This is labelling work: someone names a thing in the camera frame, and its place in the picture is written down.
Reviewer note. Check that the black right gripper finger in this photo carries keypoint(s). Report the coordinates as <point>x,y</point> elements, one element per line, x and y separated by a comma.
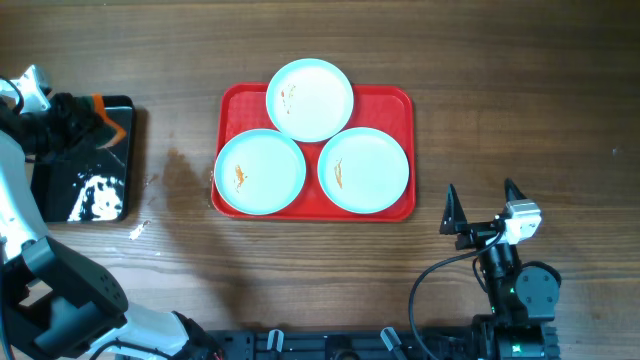
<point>512,192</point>
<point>454,220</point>

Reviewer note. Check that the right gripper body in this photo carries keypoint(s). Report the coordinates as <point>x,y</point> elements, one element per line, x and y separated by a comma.
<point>482,234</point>

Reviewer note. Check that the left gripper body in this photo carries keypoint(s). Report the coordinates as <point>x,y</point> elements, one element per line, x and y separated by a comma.
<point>62,115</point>

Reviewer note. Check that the orange green sponge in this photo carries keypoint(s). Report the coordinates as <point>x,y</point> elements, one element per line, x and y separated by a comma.
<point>104,132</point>

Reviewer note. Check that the white plate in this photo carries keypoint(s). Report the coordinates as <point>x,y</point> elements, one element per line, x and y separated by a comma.
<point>309,100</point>
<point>363,170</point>
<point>260,172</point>

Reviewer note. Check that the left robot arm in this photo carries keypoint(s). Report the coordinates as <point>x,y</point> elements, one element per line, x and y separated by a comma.
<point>55,302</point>

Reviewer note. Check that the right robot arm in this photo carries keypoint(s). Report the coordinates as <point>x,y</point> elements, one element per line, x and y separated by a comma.
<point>522,295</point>

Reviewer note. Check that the black rectangular water tray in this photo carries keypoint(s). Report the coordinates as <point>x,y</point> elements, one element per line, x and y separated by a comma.
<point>93,186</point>

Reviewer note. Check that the red plastic tray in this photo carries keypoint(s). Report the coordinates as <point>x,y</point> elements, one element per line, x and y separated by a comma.
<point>383,107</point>

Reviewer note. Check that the white plate top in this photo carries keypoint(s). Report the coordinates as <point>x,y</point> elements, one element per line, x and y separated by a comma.
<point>309,100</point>

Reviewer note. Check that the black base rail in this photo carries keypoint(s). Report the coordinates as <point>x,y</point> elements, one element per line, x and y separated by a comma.
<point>447,343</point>

